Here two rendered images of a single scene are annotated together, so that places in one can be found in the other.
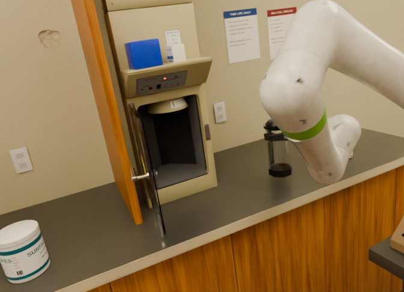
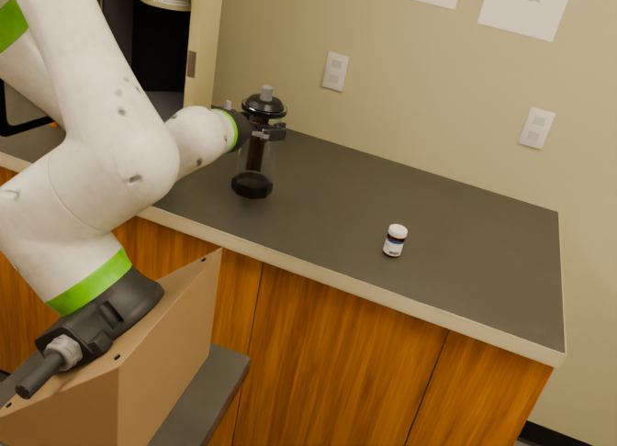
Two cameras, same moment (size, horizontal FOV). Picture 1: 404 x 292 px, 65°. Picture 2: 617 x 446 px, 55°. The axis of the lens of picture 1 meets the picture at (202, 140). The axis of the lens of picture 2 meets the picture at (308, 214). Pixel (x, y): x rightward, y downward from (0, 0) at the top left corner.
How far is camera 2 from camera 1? 125 cm
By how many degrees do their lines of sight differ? 34
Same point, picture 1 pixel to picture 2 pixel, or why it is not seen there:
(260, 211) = not seen: hidden behind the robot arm
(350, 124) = (181, 125)
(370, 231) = (351, 391)
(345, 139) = not seen: hidden behind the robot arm
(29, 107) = not seen: outside the picture
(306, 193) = (219, 229)
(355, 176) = (321, 267)
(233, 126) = (352, 109)
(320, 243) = (241, 328)
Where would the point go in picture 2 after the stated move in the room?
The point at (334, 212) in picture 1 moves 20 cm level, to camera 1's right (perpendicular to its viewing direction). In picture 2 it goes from (279, 303) to (342, 350)
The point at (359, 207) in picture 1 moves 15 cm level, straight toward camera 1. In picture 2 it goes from (335, 334) to (276, 341)
